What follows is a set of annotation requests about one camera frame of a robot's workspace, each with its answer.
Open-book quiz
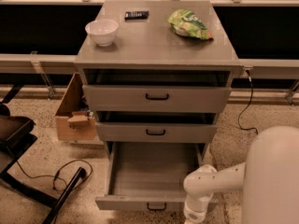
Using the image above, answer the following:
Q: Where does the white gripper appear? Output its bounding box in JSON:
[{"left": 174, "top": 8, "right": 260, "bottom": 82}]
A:
[{"left": 183, "top": 202, "right": 207, "bottom": 224}]

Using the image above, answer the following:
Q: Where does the grey bottom drawer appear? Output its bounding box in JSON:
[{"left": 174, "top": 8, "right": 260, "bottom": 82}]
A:
[{"left": 95, "top": 142, "right": 206, "bottom": 212}]

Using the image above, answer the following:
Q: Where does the grey drawer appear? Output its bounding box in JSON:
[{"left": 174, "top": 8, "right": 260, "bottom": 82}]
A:
[
  {"left": 95, "top": 142, "right": 206, "bottom": 212},
  {"left": 95, "top": 122, "right": 217, "bottom": 143},
  {"left": 83, "top": 85, "right": 231, "bottom": 113}
]

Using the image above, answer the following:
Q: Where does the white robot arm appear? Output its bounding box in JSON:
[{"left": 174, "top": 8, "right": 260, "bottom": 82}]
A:
[{"left": 183, "top": 126, "right": 299, "bottom": 224}]

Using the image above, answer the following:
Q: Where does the grey middle drawer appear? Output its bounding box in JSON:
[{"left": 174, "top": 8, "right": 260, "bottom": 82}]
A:
[{"left": 95, "top": 122, "right": 217, "bottom": 143}]

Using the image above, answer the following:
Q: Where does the grey drawer cabinet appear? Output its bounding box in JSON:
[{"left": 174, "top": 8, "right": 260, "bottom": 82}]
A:
[{"left": 74, "top": 0, "right": 244, "bottom": 166}]

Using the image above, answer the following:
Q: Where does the grey top drawer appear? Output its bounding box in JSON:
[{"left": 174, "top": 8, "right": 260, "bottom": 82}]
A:
[{"left": 83, "top": 85, "right": 231, "bottom": 113}]

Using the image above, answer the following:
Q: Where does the cardboard box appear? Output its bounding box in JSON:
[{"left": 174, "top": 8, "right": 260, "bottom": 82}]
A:
[{"left": 55, "top": 73, "right": 96, "bottom": 141}]

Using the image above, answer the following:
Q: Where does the green chip bag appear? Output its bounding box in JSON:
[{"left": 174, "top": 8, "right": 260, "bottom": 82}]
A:
[{"left": 167, "top": 9, "right": 213, "bottom": 40}]

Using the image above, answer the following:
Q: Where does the white bowl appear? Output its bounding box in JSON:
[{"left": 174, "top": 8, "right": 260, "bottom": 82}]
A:
[{"left": 85, "top": 19, "right": 119, "bottom": 47}]

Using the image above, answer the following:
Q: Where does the black remote control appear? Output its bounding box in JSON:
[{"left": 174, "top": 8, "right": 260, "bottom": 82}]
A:
[{"left": 124, "top": 11, "right": 150, "bottom": 21}]

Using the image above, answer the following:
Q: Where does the black power adapter cable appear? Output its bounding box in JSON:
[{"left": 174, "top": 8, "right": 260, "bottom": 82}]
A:
[{"left": 237, "top": 68, "right": 260, "bottom": 135}]

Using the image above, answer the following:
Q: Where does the thin black floor cable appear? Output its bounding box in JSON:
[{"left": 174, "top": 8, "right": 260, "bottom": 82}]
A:
[{"left": 15, "top": 159, "right": 93, "bottom": 193}]

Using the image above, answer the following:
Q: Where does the metal rail bench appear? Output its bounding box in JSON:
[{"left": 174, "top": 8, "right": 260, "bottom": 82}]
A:
[{"left": 0, "top": 0, "right": 299, "bottom": 105}]

